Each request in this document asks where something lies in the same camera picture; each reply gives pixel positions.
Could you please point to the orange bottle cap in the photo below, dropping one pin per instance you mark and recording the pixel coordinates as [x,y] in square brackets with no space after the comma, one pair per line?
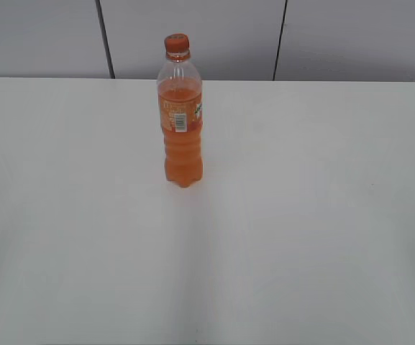
[177,43]

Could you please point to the orange soda plastic bottle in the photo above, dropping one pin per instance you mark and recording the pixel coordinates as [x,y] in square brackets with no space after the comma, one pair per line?
[179,88]

